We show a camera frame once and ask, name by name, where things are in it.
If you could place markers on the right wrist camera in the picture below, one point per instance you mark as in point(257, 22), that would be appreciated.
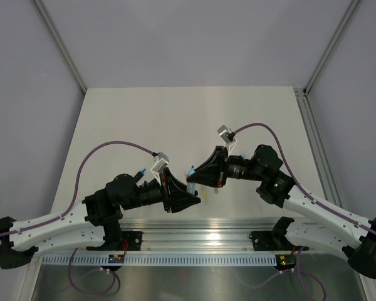
point(228, 136)

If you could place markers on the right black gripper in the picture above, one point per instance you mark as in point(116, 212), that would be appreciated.
point(214, 172)

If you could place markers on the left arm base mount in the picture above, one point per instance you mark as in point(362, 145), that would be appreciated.
point(131, 241)

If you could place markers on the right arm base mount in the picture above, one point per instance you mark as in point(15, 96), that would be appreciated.
point(264, 241)

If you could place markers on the aluminium frame post right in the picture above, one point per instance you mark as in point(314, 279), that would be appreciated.
point(332, 44)

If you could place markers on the white slotted cable duct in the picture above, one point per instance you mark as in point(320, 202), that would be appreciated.
point(175, 260)

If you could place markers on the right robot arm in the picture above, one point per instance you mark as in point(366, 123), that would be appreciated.
point(279, 189)

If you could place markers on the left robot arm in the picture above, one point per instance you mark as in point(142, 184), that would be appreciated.
point(92, 223)

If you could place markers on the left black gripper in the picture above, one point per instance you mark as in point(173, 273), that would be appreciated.
point(178, 199)

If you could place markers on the aluminium mounting rail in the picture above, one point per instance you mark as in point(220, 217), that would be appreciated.
point(206, 233)

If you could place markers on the aluminium side rail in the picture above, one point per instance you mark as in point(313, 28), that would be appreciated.
point(322, 165)

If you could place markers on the aluminium frame post left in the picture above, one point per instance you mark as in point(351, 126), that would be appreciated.
point(52, 30)

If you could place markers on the black blue highlighter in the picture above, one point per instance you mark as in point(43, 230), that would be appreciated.
point(140, 174)

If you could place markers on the aluminium frame post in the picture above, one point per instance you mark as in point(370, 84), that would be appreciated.
point(332, 44)
point(52, 30)

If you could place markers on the light blue highlighter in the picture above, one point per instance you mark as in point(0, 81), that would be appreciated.
point(190, 186)

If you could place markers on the yellow highlighter pen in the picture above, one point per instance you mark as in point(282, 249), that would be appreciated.
point(204, 195)

